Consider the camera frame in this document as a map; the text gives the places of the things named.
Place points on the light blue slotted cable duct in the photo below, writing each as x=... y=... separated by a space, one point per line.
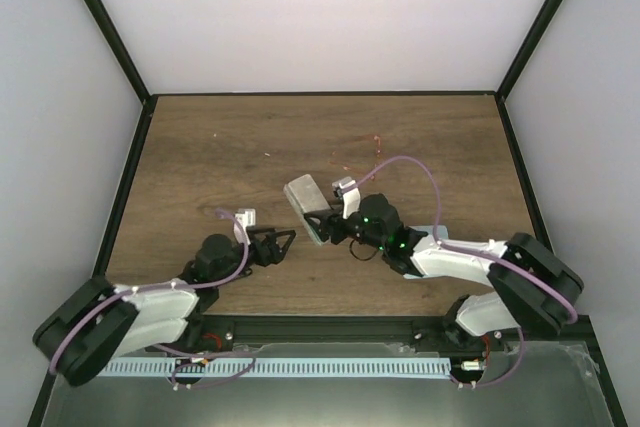
x=402 y=368

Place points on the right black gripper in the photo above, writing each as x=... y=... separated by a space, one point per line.
x=330 y=219

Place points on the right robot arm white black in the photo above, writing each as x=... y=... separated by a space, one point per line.
x=530 y=288

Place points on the light blue cleaning cloth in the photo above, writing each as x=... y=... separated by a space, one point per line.
x=425 y=258

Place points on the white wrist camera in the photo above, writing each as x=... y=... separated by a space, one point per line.
x=244 y=219
x=347 y=191

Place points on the grey glasses case green inside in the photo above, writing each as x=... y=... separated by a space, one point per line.
x=305 y=196

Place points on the pink transparent sunglasses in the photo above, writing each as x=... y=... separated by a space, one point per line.
x=357 y=154

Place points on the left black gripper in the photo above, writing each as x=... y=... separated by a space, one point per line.
x=276 y=255

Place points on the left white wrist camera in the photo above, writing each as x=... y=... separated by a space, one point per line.
x=244 y=219

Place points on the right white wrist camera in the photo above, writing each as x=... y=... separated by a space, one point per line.
x=347 y=191

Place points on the black aluminium frame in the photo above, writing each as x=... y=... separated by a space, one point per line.
x=149 y=101

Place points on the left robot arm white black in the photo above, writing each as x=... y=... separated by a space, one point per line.
x=102 y=321

